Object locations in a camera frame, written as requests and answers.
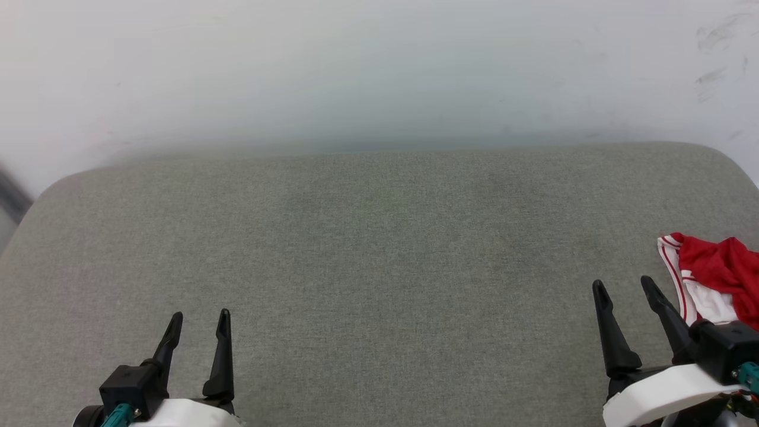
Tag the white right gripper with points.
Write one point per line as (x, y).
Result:
(664, 394)

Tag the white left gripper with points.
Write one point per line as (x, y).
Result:
(190, 415)

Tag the red and white garment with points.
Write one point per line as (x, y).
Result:
(717, 267)

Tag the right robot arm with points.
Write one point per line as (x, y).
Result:
(705, 413)

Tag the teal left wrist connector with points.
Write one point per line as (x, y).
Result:
(117, 416)

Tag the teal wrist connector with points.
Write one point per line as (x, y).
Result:
(749, 377)
(117, 416)

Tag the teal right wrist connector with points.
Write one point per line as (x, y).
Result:
(749, 377)

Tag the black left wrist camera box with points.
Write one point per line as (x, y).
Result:
(133, 385)

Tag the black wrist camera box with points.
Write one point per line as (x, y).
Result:
(726, 350)
(133, 385)

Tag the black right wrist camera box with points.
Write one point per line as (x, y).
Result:
(726, 350)

